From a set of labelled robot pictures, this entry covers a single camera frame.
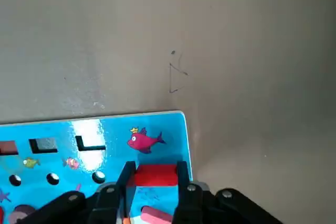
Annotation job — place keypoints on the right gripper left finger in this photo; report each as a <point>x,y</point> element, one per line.
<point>105,205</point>

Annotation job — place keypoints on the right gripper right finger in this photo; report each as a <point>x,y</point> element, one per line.
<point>194,208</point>

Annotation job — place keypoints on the orange number ten piece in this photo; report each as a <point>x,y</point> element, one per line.
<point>126,220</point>

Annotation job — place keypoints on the red rectangular block piece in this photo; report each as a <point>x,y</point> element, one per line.
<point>155,175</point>

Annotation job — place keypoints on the colourful wooden toy board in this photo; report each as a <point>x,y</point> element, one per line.
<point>113,140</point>

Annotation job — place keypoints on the pink greater-than sign piece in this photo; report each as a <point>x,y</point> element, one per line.
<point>157,214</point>

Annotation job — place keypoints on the purple number eight piece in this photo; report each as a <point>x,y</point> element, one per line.
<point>21,212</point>

